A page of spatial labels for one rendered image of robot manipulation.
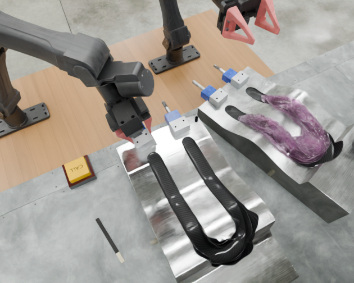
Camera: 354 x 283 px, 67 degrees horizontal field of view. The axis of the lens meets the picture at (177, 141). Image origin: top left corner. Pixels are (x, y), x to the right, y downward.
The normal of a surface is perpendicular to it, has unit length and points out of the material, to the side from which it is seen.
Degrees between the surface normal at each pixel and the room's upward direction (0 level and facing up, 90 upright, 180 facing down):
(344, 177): 0
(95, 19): 0
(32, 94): 0
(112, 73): 20
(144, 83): 70
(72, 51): 11
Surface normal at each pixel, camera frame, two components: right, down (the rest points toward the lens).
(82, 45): 0.19, -0.43
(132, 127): 0.40, 0.60
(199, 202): -0.22, -0.79
